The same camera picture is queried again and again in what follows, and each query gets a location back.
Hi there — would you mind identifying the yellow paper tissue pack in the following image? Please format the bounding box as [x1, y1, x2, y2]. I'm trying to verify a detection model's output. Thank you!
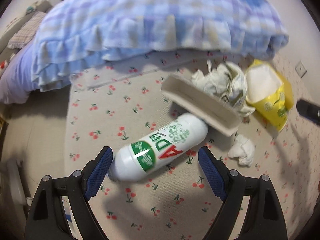
[245, 59, 294, 132]

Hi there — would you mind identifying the white tissue ball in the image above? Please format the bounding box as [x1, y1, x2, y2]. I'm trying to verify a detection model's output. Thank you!
[228, 134, 255, 167]

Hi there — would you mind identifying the printed paper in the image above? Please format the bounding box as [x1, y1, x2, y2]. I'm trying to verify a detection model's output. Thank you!
[191, 60, 255, 117]

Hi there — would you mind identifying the white AD milk bottle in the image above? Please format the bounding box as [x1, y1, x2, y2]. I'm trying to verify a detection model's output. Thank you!
[107, 113, 209, 182]

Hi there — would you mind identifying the small dark blue box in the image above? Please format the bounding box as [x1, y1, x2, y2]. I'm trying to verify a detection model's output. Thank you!
[161, 74, 241, 137]

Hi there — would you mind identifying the cherry print bed sheet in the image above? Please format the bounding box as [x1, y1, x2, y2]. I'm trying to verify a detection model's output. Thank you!
[65, 52, 319, 239]

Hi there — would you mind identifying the purple bed sheet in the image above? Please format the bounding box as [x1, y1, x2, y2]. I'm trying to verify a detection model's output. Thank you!
[1, 40, 39, 105]

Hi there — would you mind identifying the red white plush toy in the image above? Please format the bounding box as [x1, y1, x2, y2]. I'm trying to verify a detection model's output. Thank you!
[0, 61, 8, 70]

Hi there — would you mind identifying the plaid pillow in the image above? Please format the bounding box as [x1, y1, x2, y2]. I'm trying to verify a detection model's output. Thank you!
[7, 11, 46, 49]

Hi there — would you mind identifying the blue plaid folded blanket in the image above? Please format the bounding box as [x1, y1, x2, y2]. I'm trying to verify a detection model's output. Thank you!
[30, 0, 289, 92]

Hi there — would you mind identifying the white wall socket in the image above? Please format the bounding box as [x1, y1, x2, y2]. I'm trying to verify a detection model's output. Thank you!
[295, 61, 308, 78]

